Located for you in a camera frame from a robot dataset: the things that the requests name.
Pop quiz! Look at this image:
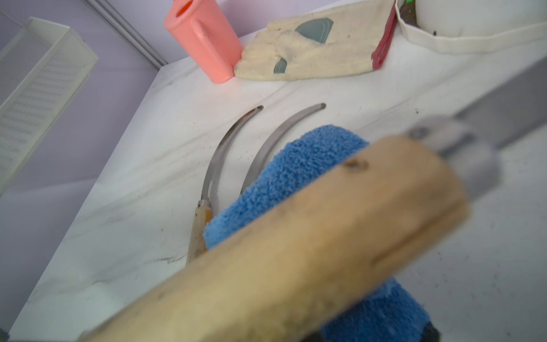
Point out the blue microfibre rag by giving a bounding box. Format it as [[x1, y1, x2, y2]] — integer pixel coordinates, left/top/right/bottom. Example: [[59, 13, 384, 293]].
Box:
[[203, 125, 441, 341]]

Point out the pink watering can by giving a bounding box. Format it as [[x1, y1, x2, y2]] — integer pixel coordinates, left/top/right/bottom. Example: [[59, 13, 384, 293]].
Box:
[[164, 0, 243, 84]]

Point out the potted green plant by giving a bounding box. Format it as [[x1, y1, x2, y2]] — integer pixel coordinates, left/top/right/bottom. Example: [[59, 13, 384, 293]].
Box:
[[394, 1, 546, 54]]

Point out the lower white mesh shelf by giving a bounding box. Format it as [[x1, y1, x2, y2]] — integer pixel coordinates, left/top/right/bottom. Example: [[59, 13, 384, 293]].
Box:
[[1, 17, 98, 191]]

